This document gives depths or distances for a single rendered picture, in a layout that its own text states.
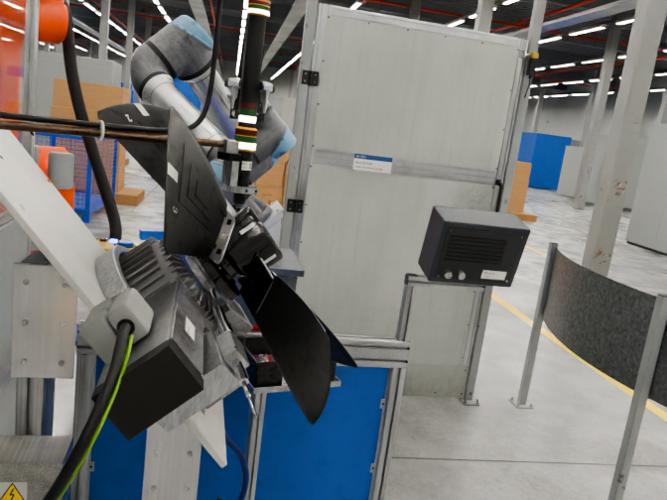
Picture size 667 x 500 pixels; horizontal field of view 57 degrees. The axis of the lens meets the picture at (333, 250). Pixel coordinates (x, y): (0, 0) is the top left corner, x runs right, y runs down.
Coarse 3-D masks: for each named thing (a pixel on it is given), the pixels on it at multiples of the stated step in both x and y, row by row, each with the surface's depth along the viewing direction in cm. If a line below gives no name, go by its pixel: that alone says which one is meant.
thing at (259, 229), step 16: (240, 224) 112; (256, 224) 112; (240, 240) 111; (256, 240) 111; (272, 240) 112; (224, 256) 112; (240, 256) 111; (208, 272) 110; (224, 272) 113; (240, 272) 113; (224, 288) 111
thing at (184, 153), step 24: (168, 144) 85; (192, 144) 93; (192, 168) 92; (168, 192) 83; (192, 192) 91; (216, 192) 102; (168, 216) 83; (192, 216) 93; (216, 216) 102; (168, 240) 83; (192, 240) 94
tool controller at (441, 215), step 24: (432, 216) 174; (456, 216) 170; (480, 216) 173; (504, 216) 177; (432, 240) 173; (456, 240) 168; (480, 240) 170; (504, 240) 171; (432, 264) 172; (456, 264) 172; (480, 264) 173; (504, 264) 175
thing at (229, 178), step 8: (224, 144) 118; (232, 144) 118; (224, 152) 118; (232, 152) 119; (224, 160) 121; (232, 160) 118; (240, 160) 120; (224, 168) 121; (232, 168) 119; (224, 176) 121; (232, 176) 120; (224, 184) 121; (232, 184) 120; (240, 192) 121; (248, 192) 121; (256, 192) 123
